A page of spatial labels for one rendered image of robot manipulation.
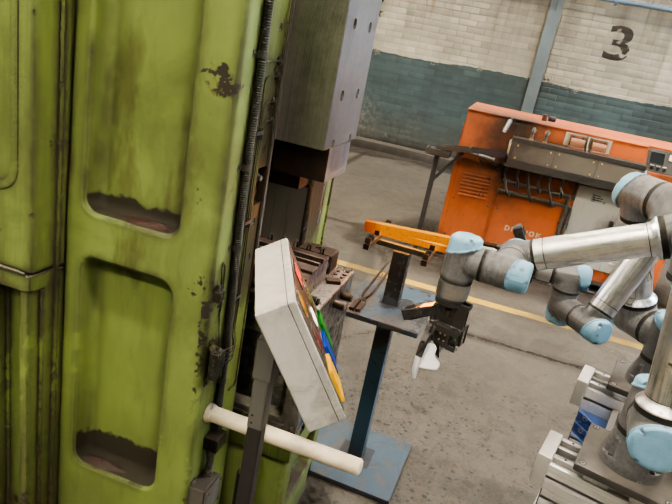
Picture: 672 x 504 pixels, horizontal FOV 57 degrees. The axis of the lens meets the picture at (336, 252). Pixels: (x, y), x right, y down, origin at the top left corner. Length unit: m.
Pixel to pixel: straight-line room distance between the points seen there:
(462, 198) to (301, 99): 3.83
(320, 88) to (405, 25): 7.87
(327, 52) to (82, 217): 0.75
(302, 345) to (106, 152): 0.79
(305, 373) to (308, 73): 0.79
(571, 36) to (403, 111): 2.47
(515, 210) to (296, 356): 4.31
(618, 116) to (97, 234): 8.31
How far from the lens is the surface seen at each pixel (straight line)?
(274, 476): 2.11
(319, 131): 1.62
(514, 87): 9.28
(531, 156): 5.13
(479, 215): 5.38
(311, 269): 1.83
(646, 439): 1.46
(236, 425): 1.75
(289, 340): 1.15
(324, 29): 1.61
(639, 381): 1.60
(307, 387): 1.20
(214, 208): 1.48
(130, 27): 1.62
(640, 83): 9.38
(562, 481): 1.72
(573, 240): 1.49
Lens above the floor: 1.67
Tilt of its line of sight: 20 degrees down
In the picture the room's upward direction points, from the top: 11 degrees clockwise
